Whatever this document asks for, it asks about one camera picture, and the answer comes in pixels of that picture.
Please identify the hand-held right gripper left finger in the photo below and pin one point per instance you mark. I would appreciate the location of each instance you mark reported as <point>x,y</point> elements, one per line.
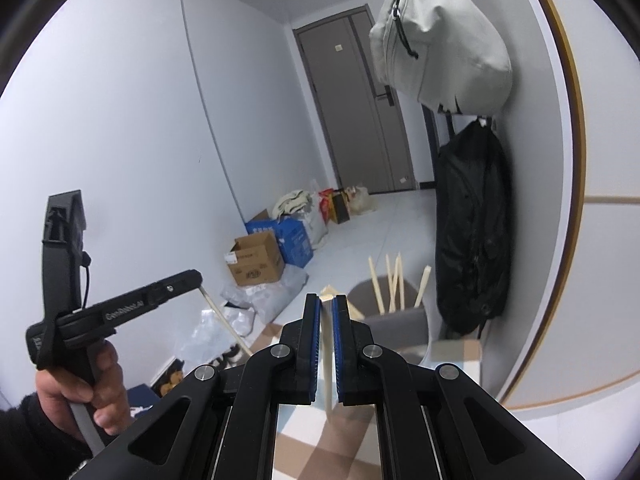
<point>314,350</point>

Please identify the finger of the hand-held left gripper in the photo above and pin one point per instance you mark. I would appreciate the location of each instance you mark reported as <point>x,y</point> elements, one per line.
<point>177,285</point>

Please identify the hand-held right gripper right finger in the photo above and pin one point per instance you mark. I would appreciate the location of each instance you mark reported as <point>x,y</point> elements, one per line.
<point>338,350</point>

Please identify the pale wooden chopstick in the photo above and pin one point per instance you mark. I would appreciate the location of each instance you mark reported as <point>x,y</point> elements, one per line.
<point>390,282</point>
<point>423,285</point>
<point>326,360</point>
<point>400,282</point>
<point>225,320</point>
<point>376,285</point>

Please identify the white utensil holder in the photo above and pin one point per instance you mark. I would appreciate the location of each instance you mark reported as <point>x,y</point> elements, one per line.
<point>400,332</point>

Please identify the person's left forearm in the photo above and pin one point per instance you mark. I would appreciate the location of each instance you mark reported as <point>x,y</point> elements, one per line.
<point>35,440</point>

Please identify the person's left hand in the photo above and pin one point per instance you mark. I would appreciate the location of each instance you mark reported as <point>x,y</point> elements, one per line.
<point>110,390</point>

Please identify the clear plastic bag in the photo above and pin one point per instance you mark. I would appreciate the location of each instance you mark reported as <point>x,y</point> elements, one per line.
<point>210,332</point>

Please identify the grey plastic mailer bag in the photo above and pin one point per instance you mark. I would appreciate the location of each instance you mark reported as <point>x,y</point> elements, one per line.
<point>275,295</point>

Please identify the brown cardboard box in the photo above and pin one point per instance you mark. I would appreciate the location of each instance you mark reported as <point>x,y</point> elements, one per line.
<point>255,260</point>

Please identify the white sneaker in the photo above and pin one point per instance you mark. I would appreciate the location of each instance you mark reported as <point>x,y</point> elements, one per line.
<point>227,357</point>

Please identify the brown shoe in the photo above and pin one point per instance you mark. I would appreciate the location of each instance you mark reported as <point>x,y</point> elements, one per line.
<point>172,384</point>

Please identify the blue cardboard box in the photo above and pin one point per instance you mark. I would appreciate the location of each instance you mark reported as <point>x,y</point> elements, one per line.
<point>297,242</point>

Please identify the white woven sack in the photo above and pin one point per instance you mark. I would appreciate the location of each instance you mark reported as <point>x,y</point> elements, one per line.
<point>315,227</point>

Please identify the navy shoe box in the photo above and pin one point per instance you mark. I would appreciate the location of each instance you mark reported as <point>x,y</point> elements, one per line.
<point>142,402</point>

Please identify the beige cloth pile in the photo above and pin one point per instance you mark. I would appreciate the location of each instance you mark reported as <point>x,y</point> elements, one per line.
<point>292,202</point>

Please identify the beige plastic bag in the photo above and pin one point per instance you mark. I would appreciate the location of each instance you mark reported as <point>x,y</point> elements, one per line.
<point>362,200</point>

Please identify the black backpack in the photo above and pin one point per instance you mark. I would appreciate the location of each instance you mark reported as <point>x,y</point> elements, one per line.
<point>472,240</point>

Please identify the grey door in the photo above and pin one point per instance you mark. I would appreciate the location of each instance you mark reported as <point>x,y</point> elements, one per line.
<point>350,110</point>

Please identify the white board with wooden edge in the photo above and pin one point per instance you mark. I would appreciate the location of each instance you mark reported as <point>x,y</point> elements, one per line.
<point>600,285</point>

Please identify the white hanging bag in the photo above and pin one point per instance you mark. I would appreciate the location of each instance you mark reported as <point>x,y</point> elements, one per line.
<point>445,45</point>

